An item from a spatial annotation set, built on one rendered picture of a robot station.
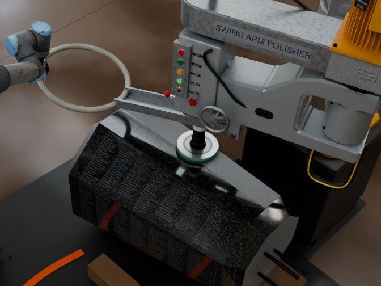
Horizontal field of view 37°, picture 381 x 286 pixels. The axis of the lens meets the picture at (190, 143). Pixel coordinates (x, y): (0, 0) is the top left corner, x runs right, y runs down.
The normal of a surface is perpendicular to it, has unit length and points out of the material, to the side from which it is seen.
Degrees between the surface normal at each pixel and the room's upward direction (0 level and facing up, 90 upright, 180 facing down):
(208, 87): 90
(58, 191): 0
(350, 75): 90
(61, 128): 0
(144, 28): 0
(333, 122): 90
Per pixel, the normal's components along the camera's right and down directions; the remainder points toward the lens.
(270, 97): -0.42, 0.61
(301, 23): 0.07, -0.72
